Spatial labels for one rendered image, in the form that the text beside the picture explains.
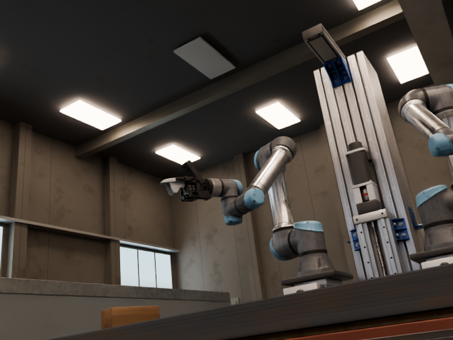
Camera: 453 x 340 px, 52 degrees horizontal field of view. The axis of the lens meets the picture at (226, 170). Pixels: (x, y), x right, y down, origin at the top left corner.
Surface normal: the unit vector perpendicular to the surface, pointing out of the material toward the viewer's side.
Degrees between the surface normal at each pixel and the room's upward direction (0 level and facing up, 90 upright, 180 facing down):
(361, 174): 90
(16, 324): 90
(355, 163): 90
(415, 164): 90
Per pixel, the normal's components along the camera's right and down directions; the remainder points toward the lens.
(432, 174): -0.54, -0.25
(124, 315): 0.61, -0.36
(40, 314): 0.81, -0.30
